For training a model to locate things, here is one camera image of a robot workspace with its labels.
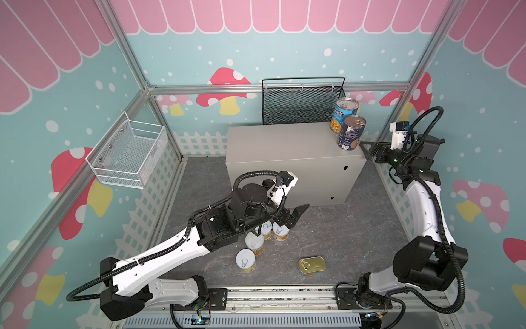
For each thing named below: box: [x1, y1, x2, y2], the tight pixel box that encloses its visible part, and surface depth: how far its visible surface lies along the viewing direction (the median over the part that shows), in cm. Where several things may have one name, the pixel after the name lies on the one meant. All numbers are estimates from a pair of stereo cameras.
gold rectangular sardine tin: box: [299, 256, 327, 275], surface depth 80 cm
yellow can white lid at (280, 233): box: [271, 221, 290, 242], surface depth 87 cm
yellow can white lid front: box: [234, 248, 257, 274], surface depth 81 cm
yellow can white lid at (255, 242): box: [245, 230, 265, 256], surface depth 82 cm
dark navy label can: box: [336, 115, 367, 151], surface depth 72 cm
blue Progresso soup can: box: [329, 97, 360, 134], surface depth 76 cm
